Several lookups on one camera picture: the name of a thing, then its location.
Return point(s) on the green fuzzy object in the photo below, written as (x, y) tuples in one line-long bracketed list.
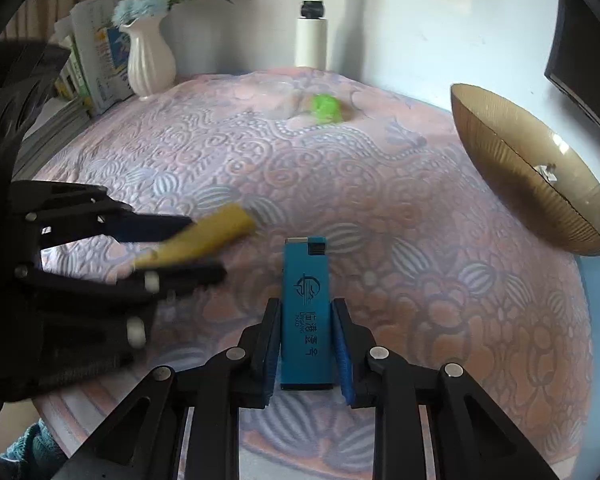
[(326, 107)]

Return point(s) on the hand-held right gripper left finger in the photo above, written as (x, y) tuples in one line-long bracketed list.
[(270, 360)]

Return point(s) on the white pipe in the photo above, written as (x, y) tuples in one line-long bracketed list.
[(311, 45)]

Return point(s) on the blue lighter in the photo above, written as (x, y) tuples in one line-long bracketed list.
[(305, 320)]

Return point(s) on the amber glass bowl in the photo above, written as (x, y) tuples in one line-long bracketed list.
[(505, 160)]

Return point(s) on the pink patterned tablecloth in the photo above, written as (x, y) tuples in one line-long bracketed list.
[(405, 285)]

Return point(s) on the printed magazine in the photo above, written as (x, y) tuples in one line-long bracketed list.
[(100, 55)]

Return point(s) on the clear plastic packet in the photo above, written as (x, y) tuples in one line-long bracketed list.
[(285, 100)]

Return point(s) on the person's left forearm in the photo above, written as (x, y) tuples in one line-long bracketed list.
[(32, 452)]

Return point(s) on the stack of magazines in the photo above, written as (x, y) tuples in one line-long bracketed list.
[(60, 115)]

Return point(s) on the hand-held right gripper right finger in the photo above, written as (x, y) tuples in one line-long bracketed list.
[(341, 362)]

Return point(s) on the yellow plastic piece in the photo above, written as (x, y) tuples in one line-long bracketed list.
[(210, 230)]

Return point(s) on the white ribbed vase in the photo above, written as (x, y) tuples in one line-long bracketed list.
[(150, 65)]

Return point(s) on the black television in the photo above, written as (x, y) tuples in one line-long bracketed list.
[(590, 35)]

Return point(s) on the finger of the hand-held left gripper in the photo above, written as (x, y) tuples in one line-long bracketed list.
[(190, 277), (150, 227)]

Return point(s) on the black pipe clamp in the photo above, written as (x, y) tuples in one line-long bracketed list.
[(312, 10)]

